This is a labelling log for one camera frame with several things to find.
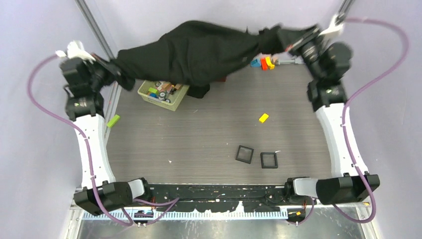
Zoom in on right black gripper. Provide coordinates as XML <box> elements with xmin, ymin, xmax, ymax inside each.
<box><xmin>272</xmin><ymin>24</ymin><xmax>321</xmax><ymax>80</ymax></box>

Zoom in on black garment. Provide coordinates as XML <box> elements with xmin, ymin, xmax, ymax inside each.
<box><xmin>111</xmin><ymin>20</ymin><xmax>307</xmax><ymax>97</ymax></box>

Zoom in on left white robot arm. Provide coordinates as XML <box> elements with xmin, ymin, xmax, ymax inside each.
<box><xmin>56</xmin><ymin>40</ymin><xmax>153</xmax><ymax>216</ymax></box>

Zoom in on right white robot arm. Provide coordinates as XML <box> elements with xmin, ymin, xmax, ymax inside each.
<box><xmin>284</xmin><ymin>13</ymin><xmax>380</xmax><ymax>205</ymax></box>

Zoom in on lime green block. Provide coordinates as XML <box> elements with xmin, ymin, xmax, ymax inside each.
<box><xmin>106</xmin><ymin>115</ymin><xmax>120</xmax><ymax>128</ymax></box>

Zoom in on yellow curved block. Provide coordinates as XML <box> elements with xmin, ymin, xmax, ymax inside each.
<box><xmin>265</xmin><ymin>56</ymin><xmax>275</xmax><ymax>70</ymax></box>

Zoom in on red orange block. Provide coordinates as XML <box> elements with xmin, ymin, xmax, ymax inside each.
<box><xmin>260</xmin><ymin>58</ymin><xmax>268</xmax><ymax>71</ymax></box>

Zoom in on light blue toy block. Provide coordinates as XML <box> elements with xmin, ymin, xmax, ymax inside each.
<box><xmin>250</xmin><ymin>58</ymin><xmax>261</xmax><ymax>67</ymax></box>

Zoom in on light green plastic basket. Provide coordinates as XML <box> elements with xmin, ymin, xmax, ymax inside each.
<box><xmin>137</xmin><ymin>81</ymin><xmax>189</xmax><ymax>112</ymax></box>

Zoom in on yellow block on table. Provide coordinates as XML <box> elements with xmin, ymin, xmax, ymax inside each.
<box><xmin>259</xmin><ymin>113</ymin><xmax>269</xmax><ymax>123</ymax></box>

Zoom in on right black square frame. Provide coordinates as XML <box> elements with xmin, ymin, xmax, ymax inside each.
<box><xmin>260</xmin><ymin>152</ymin><xmax>278</xmax><ymax>169</ymax></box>

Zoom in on black square frame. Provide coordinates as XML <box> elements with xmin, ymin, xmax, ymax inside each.
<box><xmin>260</xmin><ymin>152</ymin><xmax>278</xmax><ymax>169</ymax></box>
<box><xmin>235</xmin><ymin>145</ymin><xmax>254</xmax><ymax>164</ymax></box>

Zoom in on left black square frame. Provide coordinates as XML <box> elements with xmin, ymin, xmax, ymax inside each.
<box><xmin>235</xmin><ymin>145</ymin><xmax>254</xmax><ymax>164</ymax></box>

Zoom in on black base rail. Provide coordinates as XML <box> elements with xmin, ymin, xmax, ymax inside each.
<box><xmin>131</xmin><ymin>183</ymin><xmax>317</xmax><ymax>214</ymax></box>

